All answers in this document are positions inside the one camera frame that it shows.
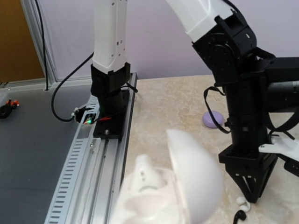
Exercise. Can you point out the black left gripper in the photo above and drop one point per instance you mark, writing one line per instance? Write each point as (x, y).
(240, 164)

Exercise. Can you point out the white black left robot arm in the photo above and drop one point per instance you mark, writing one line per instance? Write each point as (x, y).
(262, 90)

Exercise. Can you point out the white earbud charging case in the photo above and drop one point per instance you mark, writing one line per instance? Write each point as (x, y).
(193, 191)

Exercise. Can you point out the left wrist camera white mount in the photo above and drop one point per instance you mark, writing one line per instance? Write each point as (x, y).
(284, 146)

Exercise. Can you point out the black red tool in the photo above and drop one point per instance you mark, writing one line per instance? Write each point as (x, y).
(8, 107)

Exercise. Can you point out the wooden door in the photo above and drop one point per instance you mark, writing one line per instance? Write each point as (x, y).
(18, 56)

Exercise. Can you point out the white earbud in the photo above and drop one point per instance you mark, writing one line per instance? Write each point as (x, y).
(145, 175)
(243, 204)

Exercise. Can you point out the aluminium front rail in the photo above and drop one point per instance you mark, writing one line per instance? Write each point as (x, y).
(90, 180)

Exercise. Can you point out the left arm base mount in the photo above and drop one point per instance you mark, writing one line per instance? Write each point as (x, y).
(111, 121)

